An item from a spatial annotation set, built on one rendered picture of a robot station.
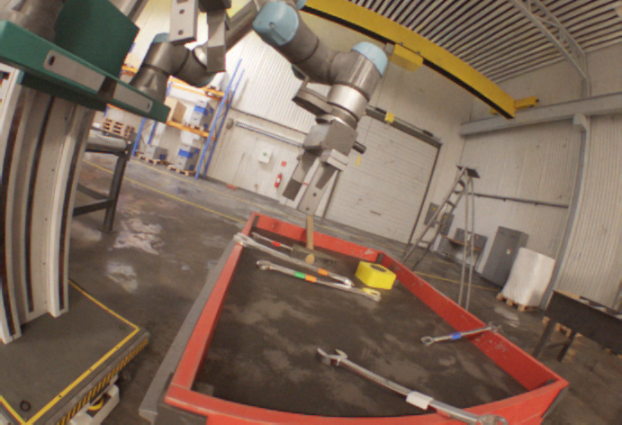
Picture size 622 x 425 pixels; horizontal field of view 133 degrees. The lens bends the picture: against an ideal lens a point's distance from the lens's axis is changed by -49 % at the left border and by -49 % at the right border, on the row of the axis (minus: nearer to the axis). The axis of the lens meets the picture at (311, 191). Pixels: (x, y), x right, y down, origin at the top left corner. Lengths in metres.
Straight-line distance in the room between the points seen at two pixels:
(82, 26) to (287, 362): 0.84
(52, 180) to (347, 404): 0.95
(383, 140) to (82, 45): 11.04
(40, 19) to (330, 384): 0.69
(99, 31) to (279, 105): 10.10
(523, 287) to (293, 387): 6.68
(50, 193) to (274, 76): 10.53
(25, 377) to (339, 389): 0.89
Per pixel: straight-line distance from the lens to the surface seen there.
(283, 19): 0.46
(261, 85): 10.99
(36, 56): 0.59
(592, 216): 8.75
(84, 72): 0.66
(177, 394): 0.17
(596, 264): 8.41
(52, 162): 0.97
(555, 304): 3.23
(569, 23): 10.33
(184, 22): 0.29
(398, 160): 11.57
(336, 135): 0.42
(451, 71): 9.27
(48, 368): 1.01
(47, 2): 0.61
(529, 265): 6.83
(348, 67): 0.50
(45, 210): 1.01
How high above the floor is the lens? 1.08
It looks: 1 degrees down
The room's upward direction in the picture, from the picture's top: 19 degrees clockwise
